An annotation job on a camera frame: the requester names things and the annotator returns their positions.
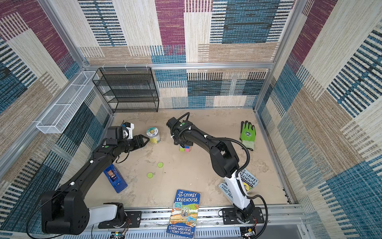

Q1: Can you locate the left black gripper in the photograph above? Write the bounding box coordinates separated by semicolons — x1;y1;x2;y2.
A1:
118;134;149;153

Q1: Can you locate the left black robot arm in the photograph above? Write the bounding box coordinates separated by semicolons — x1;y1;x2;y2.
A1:
41;134;149;235

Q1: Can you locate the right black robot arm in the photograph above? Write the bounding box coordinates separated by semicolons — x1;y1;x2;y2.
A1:
167;117;255;223

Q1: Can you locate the round sunflower label jar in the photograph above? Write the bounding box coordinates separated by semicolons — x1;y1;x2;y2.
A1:
146;127;161;144

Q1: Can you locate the blue box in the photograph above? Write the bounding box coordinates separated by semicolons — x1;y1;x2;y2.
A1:
103;164;127;193

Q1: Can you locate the green black work glove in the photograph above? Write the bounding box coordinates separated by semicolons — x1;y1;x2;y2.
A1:
240;120;256;151

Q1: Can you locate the purple treehouse book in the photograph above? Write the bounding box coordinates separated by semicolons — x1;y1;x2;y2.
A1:
219;169;259;203

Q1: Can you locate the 91-storey treehouse book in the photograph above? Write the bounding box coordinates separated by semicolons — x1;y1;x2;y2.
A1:
167;189;201;239

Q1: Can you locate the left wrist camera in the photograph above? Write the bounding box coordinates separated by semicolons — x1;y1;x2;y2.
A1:
105;122;135;145

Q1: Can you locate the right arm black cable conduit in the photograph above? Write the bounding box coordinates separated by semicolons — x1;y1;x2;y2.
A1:
171;112;269;239

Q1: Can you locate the black wire shelf rack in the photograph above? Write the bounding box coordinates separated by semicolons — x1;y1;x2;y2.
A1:
92;66;160;113

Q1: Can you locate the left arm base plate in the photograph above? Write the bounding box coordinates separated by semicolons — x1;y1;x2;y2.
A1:
97;211;142;229

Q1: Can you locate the white wire mesh basket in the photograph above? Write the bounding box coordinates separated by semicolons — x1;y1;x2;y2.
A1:
36;71;96;134

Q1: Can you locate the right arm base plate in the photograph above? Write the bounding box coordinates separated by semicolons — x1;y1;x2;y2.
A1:
218;207;265;225

